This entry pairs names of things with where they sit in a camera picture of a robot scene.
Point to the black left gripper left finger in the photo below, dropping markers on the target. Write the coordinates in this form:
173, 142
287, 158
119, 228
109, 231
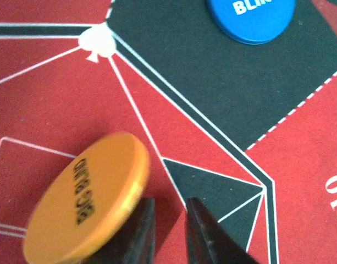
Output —
134, 242

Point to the orange big blind button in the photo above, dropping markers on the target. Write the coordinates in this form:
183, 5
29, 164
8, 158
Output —
89, 201

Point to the round red black poker mat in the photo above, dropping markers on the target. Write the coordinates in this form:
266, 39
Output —
250, 130

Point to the blue small blind button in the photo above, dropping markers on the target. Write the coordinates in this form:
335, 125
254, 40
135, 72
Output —
252, 22

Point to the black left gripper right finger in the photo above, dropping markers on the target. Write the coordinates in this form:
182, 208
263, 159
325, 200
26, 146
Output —
206, 241

